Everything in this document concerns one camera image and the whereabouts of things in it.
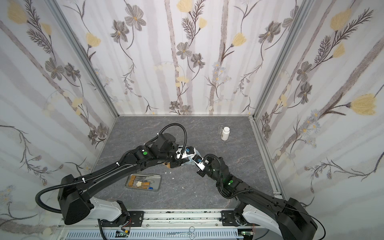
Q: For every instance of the brown teddy bear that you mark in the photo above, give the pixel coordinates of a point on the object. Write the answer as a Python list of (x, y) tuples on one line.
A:
[(167, 165)]

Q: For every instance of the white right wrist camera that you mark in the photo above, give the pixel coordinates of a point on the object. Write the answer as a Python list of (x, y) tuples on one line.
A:
[(200, 161)]

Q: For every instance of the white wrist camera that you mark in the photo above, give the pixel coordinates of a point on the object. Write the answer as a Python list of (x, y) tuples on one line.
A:
[(187, 153), (200, 161)]

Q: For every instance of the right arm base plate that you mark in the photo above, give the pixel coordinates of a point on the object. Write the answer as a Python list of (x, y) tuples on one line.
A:
[(231, 218)]

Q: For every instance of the light blue fleece hoodie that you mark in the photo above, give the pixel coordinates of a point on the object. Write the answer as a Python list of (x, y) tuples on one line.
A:
[(188, 159)]

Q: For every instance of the metal scissors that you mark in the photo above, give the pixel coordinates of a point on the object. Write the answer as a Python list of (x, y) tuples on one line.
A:
[(190, 234)]

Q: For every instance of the white plastic bottle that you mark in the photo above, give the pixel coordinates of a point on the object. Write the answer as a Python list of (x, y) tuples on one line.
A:
[(225, 133)]

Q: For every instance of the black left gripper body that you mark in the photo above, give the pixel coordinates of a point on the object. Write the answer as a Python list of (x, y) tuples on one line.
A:
[(175, 157)]

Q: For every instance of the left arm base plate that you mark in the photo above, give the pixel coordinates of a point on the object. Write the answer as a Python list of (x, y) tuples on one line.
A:
[(130, 219)]

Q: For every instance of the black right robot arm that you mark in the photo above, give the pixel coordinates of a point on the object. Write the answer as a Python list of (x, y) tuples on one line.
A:
[(288, 218)]

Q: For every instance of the clear plastic cup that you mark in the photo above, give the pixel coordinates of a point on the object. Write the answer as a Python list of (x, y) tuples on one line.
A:
[(220, 129)]

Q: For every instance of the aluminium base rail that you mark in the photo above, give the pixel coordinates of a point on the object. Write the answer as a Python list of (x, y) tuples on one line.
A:
[(157, 223)]

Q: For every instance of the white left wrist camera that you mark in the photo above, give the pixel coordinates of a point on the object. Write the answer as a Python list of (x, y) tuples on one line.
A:
[(187, 153)]

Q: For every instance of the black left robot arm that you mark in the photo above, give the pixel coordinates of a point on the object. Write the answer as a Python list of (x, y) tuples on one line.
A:
[(76, 195)]

